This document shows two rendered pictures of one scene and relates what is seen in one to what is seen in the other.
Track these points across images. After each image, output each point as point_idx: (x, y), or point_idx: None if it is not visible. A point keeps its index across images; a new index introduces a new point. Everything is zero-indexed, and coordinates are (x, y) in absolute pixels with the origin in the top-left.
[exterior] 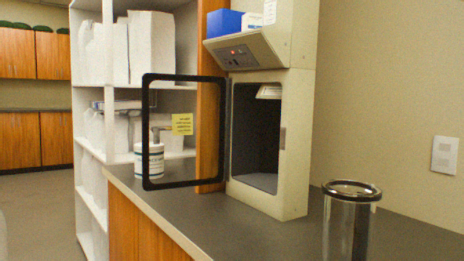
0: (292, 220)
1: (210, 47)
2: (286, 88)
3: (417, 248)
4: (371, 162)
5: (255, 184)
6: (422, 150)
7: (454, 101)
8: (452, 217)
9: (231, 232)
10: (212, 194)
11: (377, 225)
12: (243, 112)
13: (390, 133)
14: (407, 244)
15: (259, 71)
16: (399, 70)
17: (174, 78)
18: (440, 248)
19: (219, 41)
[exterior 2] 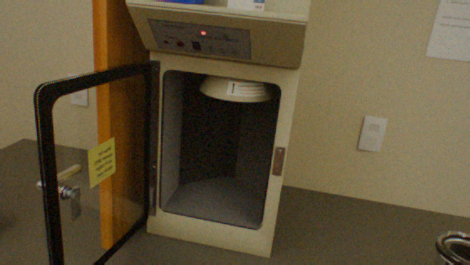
0: (273, 249)
1: (147, 14)
2: (291, 96)
3: (387, 238)
4: (293, 142)
5: (211, 215)
6: (351, 129)
7: (388, 83)
8: (371, 187)
9: None
10: (131, 241)
11: (334, 219)
12: (170, 111)
13: (318, 112)
14: (376, 236)
15: (231, 60)
16: (335, 44)
17: (91, 83)
18: (394, 228)
19: (181, 12)
